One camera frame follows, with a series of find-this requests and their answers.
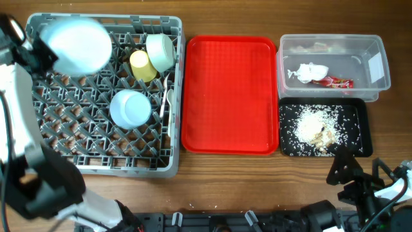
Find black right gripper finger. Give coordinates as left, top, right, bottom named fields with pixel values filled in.
left=373, top=158, right=398, bottom=187
left=326, top=146, right=364, bottom=185

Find light blue plate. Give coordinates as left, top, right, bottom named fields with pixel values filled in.
left=39, top=18, right=112, bottom=77

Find rice and food scraps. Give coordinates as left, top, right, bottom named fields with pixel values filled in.
left=279, top=104, right=363, bottom=157

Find red snack wrapper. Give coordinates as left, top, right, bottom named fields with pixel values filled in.
left=311, top=76, right=354, bottom=88

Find white napkin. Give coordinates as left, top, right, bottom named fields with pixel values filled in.
left=288, top=63, right=329, bottom=84

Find yellow plastic cup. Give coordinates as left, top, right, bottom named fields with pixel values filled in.
left=129, top=50, right=157, bottom=82

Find mint green bowl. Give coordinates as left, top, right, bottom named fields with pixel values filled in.
left=146, top=34, right=176, bottom=73

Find white plastic spoon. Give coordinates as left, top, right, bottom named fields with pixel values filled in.
left=167, top=89, right=174, bottom=138

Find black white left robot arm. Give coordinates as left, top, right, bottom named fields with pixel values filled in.
left=1, top=14, right=144, bottom=231

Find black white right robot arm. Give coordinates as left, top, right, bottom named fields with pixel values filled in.
left=298, top=146, right=411, bottom=231

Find black waste tray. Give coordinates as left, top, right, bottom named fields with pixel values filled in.
left=279, top=97, right=373, bottom=157

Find grey dishwasher rack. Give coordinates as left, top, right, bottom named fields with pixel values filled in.
left=32, top=14, right=186, bottom=178

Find clear plastic bin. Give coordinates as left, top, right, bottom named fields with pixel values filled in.
left=277, top=34, right=391, bottom=102

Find metal fork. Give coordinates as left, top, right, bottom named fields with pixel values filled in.
left=159, top=73, right=170, bottom=119

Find red plastic tray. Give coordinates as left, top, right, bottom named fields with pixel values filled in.
left=181, top=35, right=279, bottom=155

